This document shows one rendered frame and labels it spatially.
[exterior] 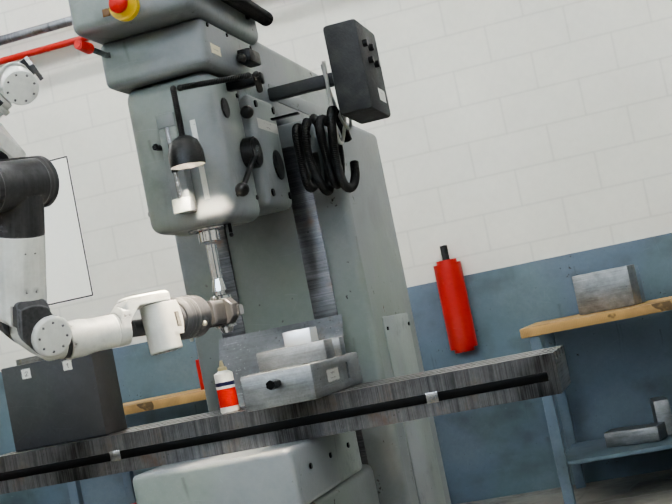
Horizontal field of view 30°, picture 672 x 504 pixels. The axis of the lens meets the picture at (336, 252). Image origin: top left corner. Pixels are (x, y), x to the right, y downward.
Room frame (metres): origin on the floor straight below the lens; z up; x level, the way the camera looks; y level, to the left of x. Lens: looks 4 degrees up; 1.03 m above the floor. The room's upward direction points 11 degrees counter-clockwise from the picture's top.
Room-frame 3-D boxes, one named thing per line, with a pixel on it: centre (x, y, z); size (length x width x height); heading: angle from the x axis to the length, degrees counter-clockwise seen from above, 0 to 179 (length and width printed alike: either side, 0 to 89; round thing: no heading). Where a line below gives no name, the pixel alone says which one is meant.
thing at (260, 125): (2.89, 0.21, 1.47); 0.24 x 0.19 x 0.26; 76
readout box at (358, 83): (2.91, -0.14, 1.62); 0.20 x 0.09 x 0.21; 166
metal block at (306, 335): (2.66, 0.11, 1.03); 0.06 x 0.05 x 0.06; 74
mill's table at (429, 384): (2.68, 0.20, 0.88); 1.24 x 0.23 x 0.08; 76
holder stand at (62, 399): (2.81, 0.66, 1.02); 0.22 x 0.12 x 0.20; 77
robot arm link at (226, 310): (2.62, 0.31, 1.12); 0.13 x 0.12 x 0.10; 62
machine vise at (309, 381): (2.63, 0.12, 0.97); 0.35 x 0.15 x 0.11; 164
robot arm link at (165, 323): (2.52, 0.37, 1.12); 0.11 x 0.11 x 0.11; 62
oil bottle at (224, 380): (2.65, 0.28, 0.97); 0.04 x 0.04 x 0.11
